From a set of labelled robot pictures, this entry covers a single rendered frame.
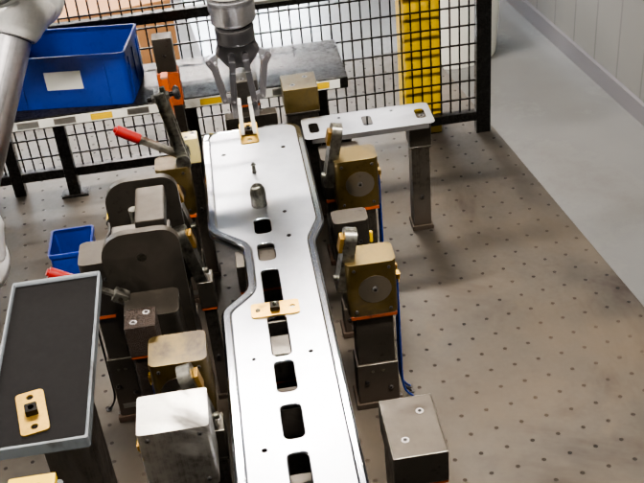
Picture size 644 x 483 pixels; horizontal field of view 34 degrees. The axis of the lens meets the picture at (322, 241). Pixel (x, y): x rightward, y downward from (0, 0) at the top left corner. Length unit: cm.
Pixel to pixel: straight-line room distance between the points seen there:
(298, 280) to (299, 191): 30
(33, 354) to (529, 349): 103
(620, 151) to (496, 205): 167
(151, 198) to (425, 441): 63
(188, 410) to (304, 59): 128
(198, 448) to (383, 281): 52
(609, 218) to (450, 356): 175
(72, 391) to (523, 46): 381
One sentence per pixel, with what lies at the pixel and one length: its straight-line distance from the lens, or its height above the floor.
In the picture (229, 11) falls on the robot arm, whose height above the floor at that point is 137.
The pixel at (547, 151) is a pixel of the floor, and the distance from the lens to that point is 417.
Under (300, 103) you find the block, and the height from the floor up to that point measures 102.
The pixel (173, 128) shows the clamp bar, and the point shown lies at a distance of 211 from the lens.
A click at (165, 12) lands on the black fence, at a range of 261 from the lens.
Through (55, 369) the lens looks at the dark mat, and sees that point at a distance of 153.
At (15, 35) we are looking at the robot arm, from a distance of 234.
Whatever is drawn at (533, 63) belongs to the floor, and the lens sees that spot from 485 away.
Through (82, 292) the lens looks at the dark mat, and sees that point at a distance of 166.
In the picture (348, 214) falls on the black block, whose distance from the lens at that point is 204.
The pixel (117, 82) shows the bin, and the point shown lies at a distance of 246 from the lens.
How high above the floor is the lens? 212
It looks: 35 degrees down
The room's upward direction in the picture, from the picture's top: 6 degrees counter-clockwise
